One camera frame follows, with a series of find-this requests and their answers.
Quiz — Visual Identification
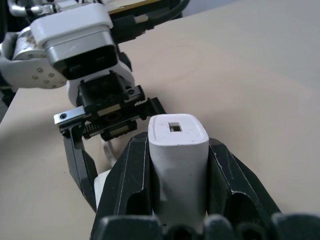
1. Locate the tan wooden board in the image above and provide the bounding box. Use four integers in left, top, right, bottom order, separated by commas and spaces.
103, 0, 157, 16

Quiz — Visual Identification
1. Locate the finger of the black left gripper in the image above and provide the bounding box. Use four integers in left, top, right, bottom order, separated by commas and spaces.
134, 96, 169, 119
59, 123, 99, 214

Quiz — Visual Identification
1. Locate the white charger block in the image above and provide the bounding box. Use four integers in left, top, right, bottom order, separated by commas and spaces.
146, 113, 210, 232

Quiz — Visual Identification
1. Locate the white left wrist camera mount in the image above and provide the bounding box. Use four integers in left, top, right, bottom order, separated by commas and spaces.
29, 2, 136, 107

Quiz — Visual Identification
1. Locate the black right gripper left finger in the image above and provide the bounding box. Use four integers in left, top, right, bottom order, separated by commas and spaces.
91, 132, 164, 238

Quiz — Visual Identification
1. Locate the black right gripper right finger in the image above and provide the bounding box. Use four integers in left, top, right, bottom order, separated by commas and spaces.
206, 138, 283, 224

